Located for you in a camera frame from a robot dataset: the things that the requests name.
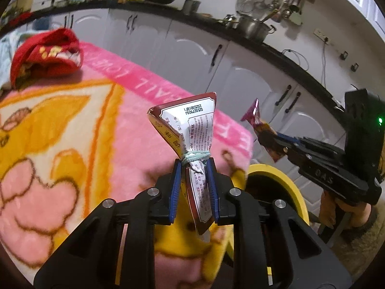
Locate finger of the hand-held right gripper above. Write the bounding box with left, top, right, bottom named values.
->
left=275, top=132, right=313, bottom=148
left=271, top=138, right=319, bottom=169

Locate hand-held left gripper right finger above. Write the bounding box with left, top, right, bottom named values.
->
left=207, top=158, right=352, bottom=289

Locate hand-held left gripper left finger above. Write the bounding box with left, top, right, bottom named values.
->
left=33, top=158, right=182, bottom=289

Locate purple and brown wrapper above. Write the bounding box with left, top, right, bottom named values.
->
left=241, top=98, right=286, bottom=161

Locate maroon and white packet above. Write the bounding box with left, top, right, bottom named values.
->
left=147, top=91, right=218, bottom=236

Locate person's right forearm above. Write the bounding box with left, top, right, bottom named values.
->
left=331, top=208, right=384, bottom=265

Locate person's right hand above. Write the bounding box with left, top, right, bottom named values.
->
left=319, top=191, right=372, bottom=229

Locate light green rubber band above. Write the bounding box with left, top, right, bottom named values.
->
left=182, top=151, right=211, bottom=164

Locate black kitchen countertop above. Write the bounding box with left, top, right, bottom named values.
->
left=0, top=0, right=349, bottom=115

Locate pink printed blanket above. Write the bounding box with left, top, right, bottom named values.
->
left=0, top=40, right=256, bottom=289

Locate white power socket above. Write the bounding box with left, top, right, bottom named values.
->
left=314, top=28, right=331, bottom=43

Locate large steel pot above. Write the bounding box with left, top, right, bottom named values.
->
left=237, top=13, right=276, bottom=42

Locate row of hanging utensils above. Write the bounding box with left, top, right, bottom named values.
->
left=253, top=0, right=306, bottom=26

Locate small steel kettle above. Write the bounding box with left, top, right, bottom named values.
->
left=222, top=14, right=240, bottom=30

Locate white kitchen cabinet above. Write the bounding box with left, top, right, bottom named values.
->
left=30, top=7, right=349, bottom=169

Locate grey mug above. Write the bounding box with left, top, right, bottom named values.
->
left=183, top=0, right=201, bottom=15

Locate red printed cloth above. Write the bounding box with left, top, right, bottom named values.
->
left=10, top=28, right=83, bottom=89

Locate light blue cloth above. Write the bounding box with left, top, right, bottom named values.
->
left=0, top=32, right=31, bottom=89

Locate black power cable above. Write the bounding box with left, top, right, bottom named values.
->
left=320, top=39, right=330, bottom=92

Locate thin cable loop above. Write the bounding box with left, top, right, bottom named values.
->
left=282, top=49, right=310, bottom=71

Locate hanging wire strainer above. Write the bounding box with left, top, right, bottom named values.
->
left=236, top=0, right=256, bottom=13

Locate white wall cabinet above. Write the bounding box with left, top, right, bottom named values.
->
left=331, top=0, right=385, bottom=37

